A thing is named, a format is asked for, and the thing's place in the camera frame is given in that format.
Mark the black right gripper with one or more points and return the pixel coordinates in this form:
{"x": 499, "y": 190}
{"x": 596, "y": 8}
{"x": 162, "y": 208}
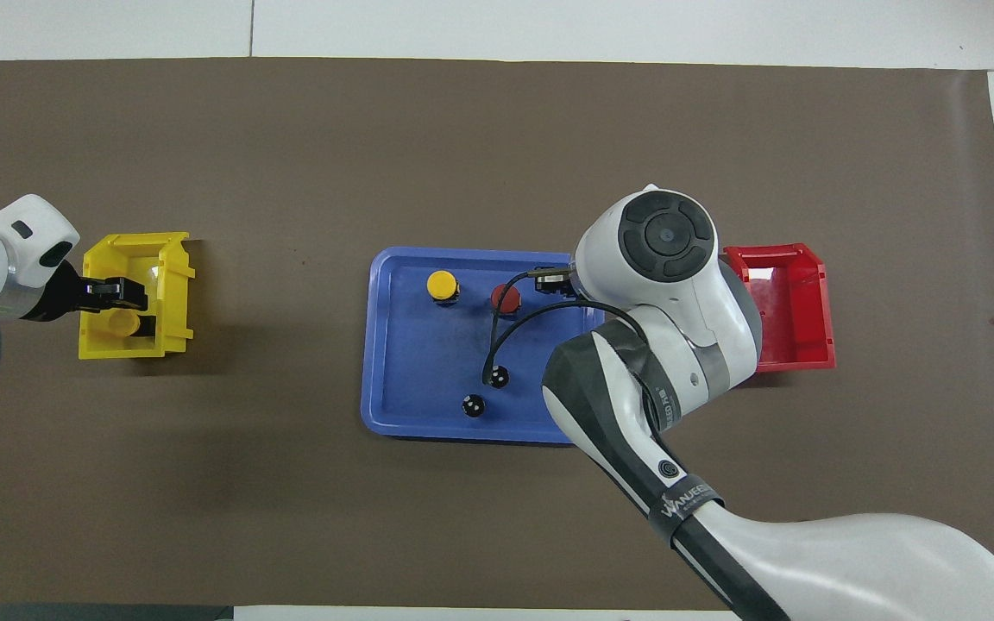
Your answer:
{"x": 556, "y": 283}

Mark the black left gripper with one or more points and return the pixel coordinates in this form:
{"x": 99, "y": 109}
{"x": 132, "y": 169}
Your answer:
{"x": 66, "y": 297}

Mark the red push button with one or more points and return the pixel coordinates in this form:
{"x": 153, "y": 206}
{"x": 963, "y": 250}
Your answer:
{"x": 513, "y": 304}

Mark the yellow push button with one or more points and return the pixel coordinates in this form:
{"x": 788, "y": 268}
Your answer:
{"x": 124, "y": 325}
{"x": 443, "y": 283}

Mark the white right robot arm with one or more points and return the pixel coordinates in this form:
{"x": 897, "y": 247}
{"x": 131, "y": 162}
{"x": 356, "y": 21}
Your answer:
{"x": 670, "y": 233}

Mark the blue plastic tray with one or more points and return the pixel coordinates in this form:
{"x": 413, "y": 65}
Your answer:
{"x": 428, "y": 362}

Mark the yellow plastic storage bin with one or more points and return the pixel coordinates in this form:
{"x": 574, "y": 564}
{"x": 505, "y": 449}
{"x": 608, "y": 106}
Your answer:
{"x": 96, "y": 349}

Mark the black button with white dots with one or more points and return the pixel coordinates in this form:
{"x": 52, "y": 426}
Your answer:
{"x": 473, "y": 406}
{"x": 500, "y": 378}

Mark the red plastic storage bin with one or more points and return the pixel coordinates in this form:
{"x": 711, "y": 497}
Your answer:
{"x": 799, "y": 328}

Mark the brown paper table mat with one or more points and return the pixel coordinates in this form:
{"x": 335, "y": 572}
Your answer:
{"x": 290, "y": 517}

